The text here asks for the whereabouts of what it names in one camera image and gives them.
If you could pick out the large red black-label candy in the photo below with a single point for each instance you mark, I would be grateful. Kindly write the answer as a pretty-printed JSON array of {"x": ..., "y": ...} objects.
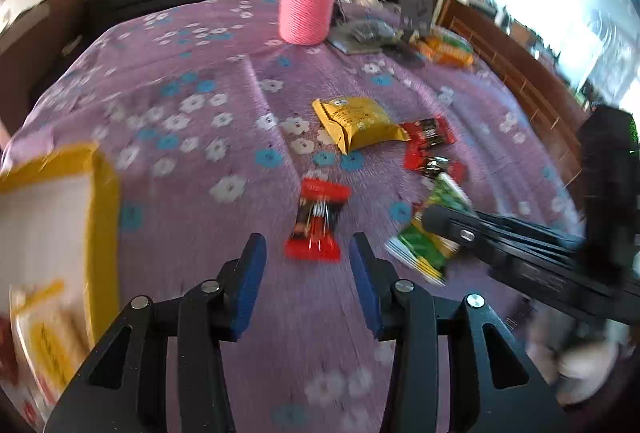
[{"x": 317, "y": 218}]

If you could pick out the grey booklet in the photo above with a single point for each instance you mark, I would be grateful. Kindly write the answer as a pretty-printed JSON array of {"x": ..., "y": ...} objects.
[{"x": 350, "y": 43}]

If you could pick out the wooden cabinet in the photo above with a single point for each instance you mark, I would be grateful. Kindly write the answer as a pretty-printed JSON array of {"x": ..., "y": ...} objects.
[{"x": 525, "y": 63}]

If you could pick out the brown armchair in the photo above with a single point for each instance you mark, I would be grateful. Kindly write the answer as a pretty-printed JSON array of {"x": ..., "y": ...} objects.
[{"x": 30, "y": 53}]

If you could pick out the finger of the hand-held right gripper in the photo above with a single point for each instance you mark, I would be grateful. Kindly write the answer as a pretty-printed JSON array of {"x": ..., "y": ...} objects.
[{"x": 450, "y": 223}]

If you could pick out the large yellow-label cracker packet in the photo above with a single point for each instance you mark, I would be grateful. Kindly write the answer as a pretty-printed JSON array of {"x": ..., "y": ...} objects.
[{"x": 50, "y": 343}]

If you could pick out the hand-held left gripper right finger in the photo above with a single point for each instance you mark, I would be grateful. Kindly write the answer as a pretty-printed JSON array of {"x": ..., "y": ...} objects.
[{"x": 365, "y": 293}]

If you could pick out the yellow sandwich biscuit packet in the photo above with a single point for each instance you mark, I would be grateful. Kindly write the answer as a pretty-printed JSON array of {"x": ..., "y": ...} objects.
[{"x": 357, "y": 120}]

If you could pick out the green orange snack packet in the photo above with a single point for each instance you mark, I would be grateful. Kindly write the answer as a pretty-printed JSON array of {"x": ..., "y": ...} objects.
[{"x": 450, "y": 40}]

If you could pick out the small red black-label candy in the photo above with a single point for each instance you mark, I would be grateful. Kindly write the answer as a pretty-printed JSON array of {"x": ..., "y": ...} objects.
[
  {"x": 437, "y": 167},
  {"x": 430, "y": 133}
]

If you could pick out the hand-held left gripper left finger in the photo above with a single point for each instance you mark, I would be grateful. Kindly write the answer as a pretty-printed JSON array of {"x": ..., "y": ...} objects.
[{"x": 250, "y": 293}]

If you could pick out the green pea packet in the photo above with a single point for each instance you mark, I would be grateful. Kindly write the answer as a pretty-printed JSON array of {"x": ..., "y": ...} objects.
[{"x": 420, "y": 248}]

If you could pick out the yellow cardboard box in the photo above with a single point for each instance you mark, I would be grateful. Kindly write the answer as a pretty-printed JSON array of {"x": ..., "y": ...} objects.
[{"x": 105, "y": 213}]

